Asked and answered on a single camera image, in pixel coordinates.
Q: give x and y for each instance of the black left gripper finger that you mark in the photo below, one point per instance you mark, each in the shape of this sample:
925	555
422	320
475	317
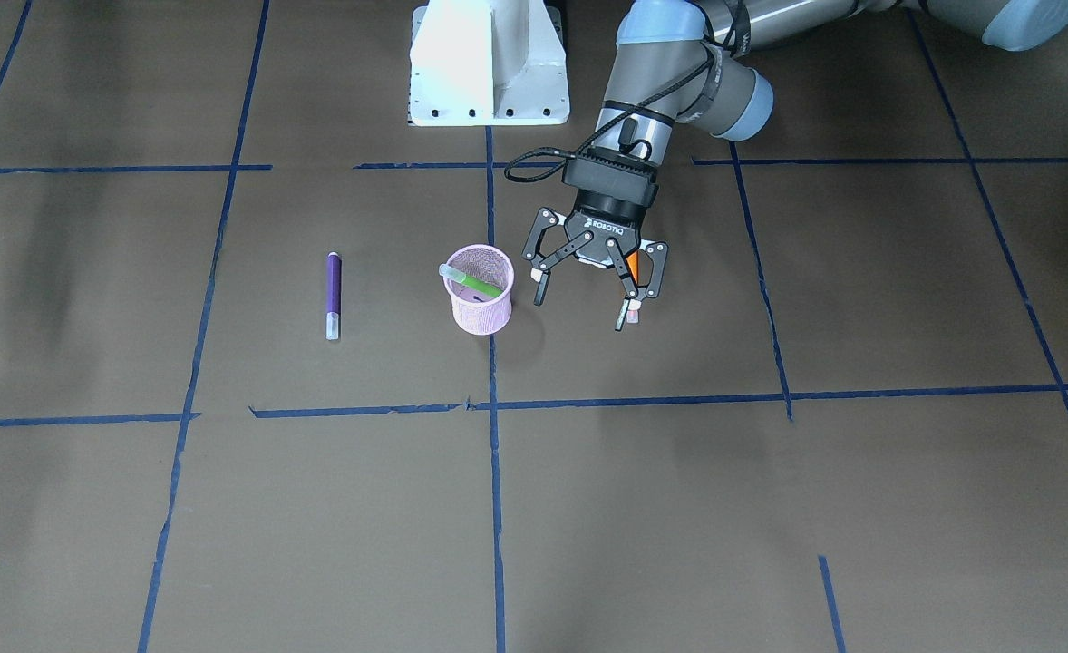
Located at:
542	263
657	252

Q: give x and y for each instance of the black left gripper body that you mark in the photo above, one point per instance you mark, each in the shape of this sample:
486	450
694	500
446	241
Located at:
608	216

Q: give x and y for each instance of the orange marker pen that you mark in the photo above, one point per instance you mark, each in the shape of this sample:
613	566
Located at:
632	311

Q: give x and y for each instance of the green highlighter pen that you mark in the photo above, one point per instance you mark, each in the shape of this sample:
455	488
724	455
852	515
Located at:
479	288

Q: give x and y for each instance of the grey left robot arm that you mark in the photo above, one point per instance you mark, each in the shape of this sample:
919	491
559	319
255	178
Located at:
734	70

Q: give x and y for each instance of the pink mesh pen holder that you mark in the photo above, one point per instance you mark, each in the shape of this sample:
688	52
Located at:
491	265

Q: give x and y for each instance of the purple marker pen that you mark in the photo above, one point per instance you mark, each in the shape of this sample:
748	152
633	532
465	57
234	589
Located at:
333	304

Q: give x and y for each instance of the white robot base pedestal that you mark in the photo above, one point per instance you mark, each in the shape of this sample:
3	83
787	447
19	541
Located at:
488	63

